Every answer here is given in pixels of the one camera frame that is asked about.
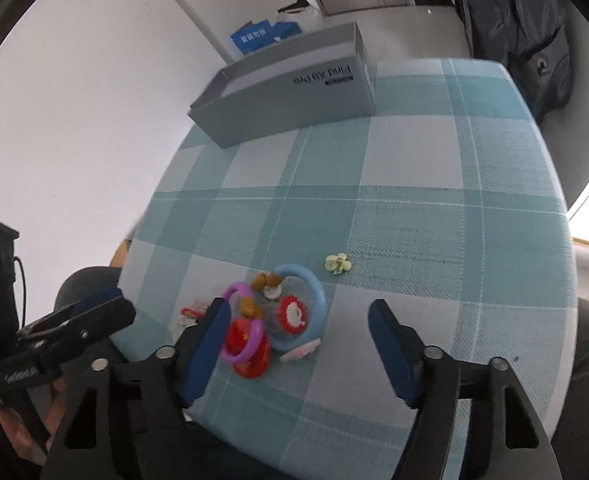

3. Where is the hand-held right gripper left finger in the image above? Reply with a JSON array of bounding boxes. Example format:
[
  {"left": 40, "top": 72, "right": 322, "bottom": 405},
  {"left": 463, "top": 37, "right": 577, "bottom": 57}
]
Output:
[{"left": 49, "top": 297, "right": 232, "bottom": 480}]

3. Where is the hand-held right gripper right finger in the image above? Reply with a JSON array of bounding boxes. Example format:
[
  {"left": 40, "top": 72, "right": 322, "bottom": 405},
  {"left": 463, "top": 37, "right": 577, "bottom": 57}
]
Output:
[{"left": 367, "top": 298, "right": 565, "bottom": 480}]

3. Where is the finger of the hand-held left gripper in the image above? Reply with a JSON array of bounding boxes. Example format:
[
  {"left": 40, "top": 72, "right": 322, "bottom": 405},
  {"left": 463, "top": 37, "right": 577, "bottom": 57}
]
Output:
[
  {"left": 19, "top": 299, "right": 138, "bottom": 361},
  {"left": 17, "top": 288, "right": 124, "bottom": 343}
]

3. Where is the purple ring bracelet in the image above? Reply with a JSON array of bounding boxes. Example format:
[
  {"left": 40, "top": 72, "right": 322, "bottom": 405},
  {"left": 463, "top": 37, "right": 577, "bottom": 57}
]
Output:
[{"left": 218, "top": 281, "right": 265, "bottom": 363}]

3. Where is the red and white charm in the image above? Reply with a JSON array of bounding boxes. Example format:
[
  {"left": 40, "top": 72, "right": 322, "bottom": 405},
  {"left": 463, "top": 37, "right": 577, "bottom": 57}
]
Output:
[{"left": 172, "top": 302, "right": 210, "bottom": 341}]

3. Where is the large red round badge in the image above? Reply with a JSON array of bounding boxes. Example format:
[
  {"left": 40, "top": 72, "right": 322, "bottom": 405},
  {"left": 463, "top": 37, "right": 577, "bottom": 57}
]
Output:
[{"left": 224, "top": 317, "right": 271, "bottom": 379}]

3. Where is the small red round badge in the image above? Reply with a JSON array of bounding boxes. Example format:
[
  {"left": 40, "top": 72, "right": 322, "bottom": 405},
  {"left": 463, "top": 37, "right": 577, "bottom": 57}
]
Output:
[{"left": 278, "top": 294, "right": 309, "bottom": 335}]

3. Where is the blue ring bracelet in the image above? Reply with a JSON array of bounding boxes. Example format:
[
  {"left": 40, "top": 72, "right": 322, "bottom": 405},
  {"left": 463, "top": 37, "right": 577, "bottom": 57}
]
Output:
[{"left": 262, "top": 263, "right": 327, "bottom": 353}]

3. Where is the brown bead bracelet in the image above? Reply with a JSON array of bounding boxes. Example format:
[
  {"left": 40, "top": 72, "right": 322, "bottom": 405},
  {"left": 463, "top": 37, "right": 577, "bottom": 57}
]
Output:
[{"left": 239, "top": 270, "right": 285, "bottom": 318}]

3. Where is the pink hair clip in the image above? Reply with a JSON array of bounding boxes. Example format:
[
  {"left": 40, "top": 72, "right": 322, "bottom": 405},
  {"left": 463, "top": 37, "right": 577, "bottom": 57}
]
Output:
[{"left": 279, "top": 338, "right": 321, "bottom": 363}]

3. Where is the yellow-green flower clip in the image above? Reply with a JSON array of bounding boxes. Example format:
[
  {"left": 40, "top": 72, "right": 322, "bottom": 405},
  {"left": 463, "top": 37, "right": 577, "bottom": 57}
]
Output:
[{"left": 324, "top": 252, "right": 353, "bottom": 276}]

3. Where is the grey cardboard box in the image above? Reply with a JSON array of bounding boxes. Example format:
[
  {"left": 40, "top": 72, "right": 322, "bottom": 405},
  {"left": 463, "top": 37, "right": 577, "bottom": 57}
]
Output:
[{"left": 188, "top": 21, "right": 377, "bottom": 149}]

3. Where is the person's left hand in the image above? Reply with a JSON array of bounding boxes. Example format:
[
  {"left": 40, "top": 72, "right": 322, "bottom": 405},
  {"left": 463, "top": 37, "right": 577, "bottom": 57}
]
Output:
[{"left": 0, "top": 377, "right": 72, "bottom": 461}]

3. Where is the person's left leg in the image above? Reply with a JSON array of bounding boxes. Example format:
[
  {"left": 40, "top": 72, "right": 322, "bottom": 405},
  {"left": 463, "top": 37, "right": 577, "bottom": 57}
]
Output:
[{"left": 57, "top": 266, "right": 125, "bottom": 361}]

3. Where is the blue packet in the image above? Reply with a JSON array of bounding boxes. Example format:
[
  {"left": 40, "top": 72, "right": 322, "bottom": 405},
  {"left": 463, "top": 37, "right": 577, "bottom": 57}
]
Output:
[{"left": 230, "top": 19, "right": 305, "bottom": 57}]

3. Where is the white plastic bag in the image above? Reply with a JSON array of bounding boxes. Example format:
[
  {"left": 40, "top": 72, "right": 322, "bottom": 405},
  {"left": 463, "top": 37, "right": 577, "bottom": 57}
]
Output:
[{"left": 274, "top": 0, "right": 322, "bottom": 32}]

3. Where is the black cable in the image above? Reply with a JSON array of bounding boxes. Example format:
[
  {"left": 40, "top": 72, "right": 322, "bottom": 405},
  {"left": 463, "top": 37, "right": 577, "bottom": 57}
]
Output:
[{"left": 13, "top": 256, "right": 29, "bottom": 331}]

